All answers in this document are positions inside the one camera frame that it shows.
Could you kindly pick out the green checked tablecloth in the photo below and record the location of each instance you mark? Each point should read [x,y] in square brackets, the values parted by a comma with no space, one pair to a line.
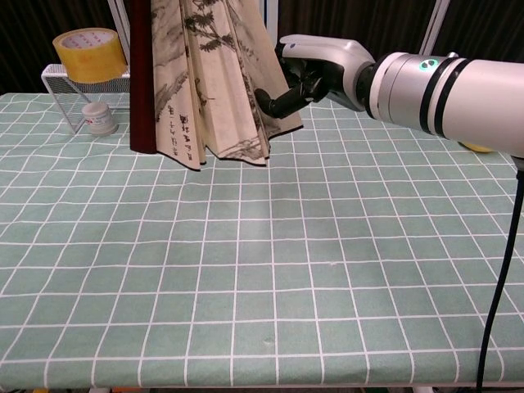
[245,266]

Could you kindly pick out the small white jar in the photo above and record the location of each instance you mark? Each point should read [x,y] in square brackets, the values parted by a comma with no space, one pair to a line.
[99,120]

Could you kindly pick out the yellow pear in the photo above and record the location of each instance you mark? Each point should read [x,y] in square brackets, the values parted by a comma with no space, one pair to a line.
[477,147]

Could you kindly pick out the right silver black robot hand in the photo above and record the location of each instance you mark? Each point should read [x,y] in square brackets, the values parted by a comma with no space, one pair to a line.
[327,53]

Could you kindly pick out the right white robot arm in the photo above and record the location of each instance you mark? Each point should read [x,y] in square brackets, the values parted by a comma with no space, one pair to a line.
[471,98]

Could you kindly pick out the red ribbed paper folding fan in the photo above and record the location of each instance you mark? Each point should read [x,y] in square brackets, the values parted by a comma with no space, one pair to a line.
[221,102]

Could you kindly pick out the yellow packing tape roll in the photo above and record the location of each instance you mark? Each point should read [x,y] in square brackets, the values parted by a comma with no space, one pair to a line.
[94,61]

